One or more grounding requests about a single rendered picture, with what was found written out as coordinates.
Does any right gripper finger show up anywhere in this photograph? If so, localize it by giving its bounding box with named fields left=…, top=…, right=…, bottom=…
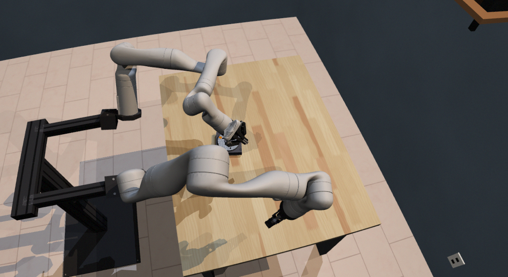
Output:
left=265, top=210, right=285, bottom=228

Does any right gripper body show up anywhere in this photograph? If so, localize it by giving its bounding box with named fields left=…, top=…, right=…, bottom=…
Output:
left=277, top=201, right=297, bottom=220

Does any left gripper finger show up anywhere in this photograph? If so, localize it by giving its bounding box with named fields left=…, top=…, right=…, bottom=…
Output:
left=236, top=121, right=248, bottom=143
left=225, top=135, right=248, bottom=147

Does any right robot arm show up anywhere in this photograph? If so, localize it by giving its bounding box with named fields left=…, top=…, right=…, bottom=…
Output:
left=116, top=145, right=333, bottom=218

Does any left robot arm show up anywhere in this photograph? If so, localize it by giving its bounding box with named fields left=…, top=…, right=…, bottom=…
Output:
left=110, top=42, right=241, bottom=141

